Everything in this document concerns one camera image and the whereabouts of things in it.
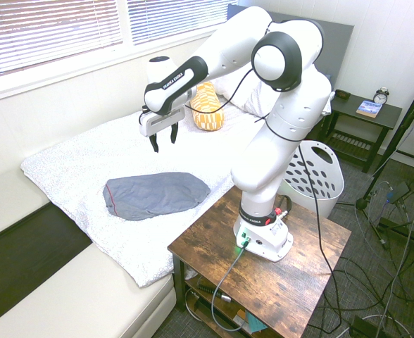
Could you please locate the grey bed headboard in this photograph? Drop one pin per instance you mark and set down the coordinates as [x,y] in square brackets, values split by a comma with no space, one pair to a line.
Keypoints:
[333,45]

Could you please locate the black tripod stand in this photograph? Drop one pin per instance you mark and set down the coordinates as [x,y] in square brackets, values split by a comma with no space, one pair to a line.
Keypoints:
[395,144]

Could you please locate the black box on floor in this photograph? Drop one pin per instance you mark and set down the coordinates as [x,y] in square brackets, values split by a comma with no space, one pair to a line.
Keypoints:
[363,325]

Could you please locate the white perforated laundry basket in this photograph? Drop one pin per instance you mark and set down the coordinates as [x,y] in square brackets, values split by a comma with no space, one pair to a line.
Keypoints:
[319,176]

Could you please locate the white mattress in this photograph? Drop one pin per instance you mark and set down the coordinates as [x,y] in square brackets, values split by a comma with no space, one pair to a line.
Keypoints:
[69,299]

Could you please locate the small dark box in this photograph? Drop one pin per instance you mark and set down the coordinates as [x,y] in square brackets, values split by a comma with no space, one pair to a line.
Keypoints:
[343,94]

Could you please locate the black bed frame panel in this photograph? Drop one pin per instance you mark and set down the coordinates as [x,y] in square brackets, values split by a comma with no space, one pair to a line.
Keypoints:
[27,246]

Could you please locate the rustic wooden side table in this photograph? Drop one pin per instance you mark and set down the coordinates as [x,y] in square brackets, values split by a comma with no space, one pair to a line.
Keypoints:
[281,281]

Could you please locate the teal paper sheet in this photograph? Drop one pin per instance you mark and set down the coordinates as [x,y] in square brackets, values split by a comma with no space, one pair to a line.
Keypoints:
[255,323]

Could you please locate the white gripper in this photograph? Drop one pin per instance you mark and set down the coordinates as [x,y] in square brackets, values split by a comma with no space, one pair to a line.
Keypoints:
[161,121]

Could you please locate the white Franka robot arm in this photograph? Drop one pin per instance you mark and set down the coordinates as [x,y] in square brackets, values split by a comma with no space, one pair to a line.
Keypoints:
[281,141]

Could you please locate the grey garment with red trim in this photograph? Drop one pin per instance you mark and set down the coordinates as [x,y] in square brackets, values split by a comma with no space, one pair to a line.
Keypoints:
[157,193]

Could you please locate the narrow white window blind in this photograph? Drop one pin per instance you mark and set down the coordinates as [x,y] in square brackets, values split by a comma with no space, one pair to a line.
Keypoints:
[175,17]

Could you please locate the wide white window blind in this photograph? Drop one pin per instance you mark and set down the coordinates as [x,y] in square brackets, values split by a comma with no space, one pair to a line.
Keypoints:
[52,31]

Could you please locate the white patterned duvet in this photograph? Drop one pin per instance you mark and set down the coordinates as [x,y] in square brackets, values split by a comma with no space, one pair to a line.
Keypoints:
[87,158]

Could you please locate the blue book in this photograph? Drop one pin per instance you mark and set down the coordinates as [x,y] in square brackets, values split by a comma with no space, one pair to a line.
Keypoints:
[369,108]

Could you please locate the black nightstand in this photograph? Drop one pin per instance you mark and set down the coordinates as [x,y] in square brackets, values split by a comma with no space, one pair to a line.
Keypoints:
[386,113]

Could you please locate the black power adapter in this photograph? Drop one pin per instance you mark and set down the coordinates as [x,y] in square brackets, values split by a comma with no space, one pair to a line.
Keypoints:
[400,190]

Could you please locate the black alarm clock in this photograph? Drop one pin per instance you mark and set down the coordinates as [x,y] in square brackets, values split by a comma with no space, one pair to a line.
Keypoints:
[381,96]

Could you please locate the yellow patterned bolster pillow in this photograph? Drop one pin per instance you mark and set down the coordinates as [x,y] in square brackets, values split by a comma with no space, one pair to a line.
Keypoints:
[207,112]

